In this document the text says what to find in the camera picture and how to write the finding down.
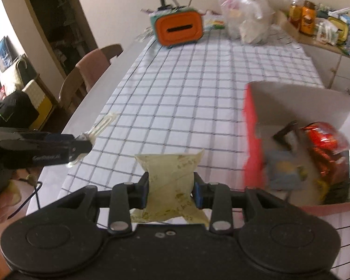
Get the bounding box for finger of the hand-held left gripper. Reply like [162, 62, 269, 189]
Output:
[71, 139, 93, 163]

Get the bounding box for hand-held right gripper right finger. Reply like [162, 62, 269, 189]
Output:
[192, 172, 312, 234]

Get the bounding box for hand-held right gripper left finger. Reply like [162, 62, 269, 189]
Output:
[32, 172, 150, 235]

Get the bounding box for cream snack packet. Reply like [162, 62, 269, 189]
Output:
[130, 149, 209, 227]

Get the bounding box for clear long snack packet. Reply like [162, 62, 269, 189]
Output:
[67, 112, 119, 167]

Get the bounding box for red cardboard box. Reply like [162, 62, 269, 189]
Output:
[243, 81, 350, 220]

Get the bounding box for blue cake snack packet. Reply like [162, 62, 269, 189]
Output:
[264, 149, 307, 192]

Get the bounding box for yellow snack packet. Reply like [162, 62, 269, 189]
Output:
[316, 178, 330, 202]

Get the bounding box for shiny orange-red snack packet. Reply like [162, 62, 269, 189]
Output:
[308, 149, 350, 186]

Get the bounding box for red checked-edge snack packet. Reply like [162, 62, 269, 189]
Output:
[300, 122, 350, 155]

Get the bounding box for person's left hand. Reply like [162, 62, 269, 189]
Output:
[0, 180, 22, 225]

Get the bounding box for black clothes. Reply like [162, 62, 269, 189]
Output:
[0, 90, 42, 129]

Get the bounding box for yellow cushion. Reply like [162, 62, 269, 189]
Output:
[21, 79, 53, 126]

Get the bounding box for wooden chair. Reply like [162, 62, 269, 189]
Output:
[58, 44, 124, 113]

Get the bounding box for sofa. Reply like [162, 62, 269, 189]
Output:
[0, 55, 55, 132]

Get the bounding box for pink cloth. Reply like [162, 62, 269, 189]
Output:
[75, 48, 112, 93]

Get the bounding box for checked tablecloth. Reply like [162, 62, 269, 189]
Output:
[26, 25, 350, 280]

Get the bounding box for blue cushion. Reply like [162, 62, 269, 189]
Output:
[0, 36, 15, 72]

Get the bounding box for orange tissue box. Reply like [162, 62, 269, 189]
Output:
[150, 6, 205, 49]

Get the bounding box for colourful flat box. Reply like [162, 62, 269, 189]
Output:
[203, 13, 226, 31]

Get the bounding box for clear plastic bag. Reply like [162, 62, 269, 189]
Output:
[219, 0, 276, 45]

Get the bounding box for white sideboard cabinet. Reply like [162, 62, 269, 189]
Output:
[276, 10, 350, 100]

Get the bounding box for brown cardboard box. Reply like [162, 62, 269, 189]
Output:
[276, 9, 300, 36]

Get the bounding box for orange liquid bottle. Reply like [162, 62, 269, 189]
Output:
[288, 0, 302, 28]

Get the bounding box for orange thermos flask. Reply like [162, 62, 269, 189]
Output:
[299, 0, 317, 36]

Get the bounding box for yellow-green container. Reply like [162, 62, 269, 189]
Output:
[328, 16, 350, 44]

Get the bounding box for black cable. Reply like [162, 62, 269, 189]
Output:
[7, 175, 43, 220]

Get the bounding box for wooden door frame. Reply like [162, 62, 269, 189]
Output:
[17, 0, 100, 80]

